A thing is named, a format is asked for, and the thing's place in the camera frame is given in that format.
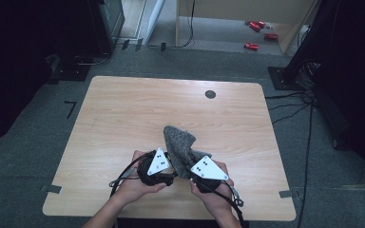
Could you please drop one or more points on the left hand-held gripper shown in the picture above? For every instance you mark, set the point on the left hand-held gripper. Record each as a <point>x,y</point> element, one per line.
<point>158,163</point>

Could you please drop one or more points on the black stand base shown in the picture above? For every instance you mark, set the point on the black stand base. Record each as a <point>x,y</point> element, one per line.
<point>278,80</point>

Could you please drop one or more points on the black curtain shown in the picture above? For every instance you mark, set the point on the black curtain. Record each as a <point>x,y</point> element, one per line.
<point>19,63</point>
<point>358,79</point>

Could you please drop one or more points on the black floor plate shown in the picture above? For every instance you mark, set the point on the black floor plate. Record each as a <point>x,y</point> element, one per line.
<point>72,72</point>

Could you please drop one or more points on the black stand pole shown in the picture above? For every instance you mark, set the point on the black stand pole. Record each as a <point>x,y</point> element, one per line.
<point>307,38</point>

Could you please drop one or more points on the person's left hand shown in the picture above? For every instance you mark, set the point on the person's left hand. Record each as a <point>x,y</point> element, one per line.
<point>133,190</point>

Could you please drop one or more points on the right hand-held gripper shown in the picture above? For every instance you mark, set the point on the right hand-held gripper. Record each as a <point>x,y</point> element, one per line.
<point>209,171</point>

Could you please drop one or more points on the red can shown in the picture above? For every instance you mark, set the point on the red can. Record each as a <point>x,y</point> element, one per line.
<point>270,36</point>
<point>255,26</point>
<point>251,46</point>
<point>261,24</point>

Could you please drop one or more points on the black round table grommet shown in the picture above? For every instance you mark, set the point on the black round table grommet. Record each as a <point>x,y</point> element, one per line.
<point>210,94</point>

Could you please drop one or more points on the black tape strip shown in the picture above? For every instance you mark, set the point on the black tape strip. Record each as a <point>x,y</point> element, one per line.
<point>163,47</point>
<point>139,44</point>
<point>125,44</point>

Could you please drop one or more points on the person's right hand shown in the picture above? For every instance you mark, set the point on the person's right hand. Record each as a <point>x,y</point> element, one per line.
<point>218,202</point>

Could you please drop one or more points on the grey tape piece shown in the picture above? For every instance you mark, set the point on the grey tape piece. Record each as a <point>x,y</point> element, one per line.
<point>53,189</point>
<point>286,193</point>

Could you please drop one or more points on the black cabinet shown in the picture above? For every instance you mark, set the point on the black cabinet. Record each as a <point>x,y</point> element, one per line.
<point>107,25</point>

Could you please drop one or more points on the white board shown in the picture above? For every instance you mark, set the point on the white board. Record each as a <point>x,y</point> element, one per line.
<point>155,19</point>

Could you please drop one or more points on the grey fuzzy cloth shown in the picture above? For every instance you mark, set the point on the grey fuzzy cloth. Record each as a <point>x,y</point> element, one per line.
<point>180,145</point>

